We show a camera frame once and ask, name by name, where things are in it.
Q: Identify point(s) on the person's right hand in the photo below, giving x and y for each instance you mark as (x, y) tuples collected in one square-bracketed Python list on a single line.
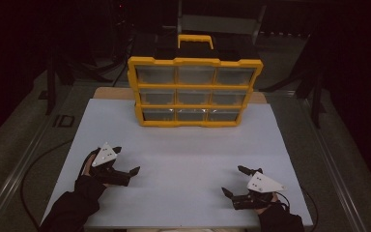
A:
[(262, 210)]

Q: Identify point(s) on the aluminium floor rail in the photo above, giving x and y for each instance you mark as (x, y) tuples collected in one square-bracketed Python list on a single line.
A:
[(11, 187), (341, 180)]

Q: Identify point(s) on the person's left hand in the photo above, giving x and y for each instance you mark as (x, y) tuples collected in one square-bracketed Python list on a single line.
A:
[(88, 167)]

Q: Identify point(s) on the grid of clear organizer bins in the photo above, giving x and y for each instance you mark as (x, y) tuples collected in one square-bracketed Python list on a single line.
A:
[(195, 75)]

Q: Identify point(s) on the yellow black drawer organizer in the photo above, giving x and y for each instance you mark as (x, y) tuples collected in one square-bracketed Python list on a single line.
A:
[(194, 53)]

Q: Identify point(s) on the black square floor plate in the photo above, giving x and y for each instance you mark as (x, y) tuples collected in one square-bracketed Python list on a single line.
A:
[(63, 121)]

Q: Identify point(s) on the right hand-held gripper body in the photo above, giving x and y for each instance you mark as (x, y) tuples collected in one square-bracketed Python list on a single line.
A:
[(262, 184)]

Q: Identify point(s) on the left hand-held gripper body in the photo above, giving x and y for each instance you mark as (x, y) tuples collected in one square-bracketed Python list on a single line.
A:
[(104, 156)]

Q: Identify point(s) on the black metal stand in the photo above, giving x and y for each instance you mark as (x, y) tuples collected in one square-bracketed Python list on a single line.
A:
[(51, 93), (317, 103)]

